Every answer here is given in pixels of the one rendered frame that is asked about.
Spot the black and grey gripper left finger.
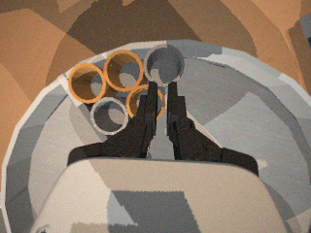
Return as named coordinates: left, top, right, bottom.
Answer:
left=67, top=82, right=157, bottom=166

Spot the blue shallow tray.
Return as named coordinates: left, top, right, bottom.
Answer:
left=299, top=13, right=311, bottom=48

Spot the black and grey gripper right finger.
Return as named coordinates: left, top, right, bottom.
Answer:
left=166, top=82, right=259, bottom=176

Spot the bronze bushing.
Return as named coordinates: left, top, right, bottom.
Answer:
left=103, top=50, right=148, bottom=92
left=68, top=63, right=118, bottom=103
left=125, top=84, right=165, bottom=120

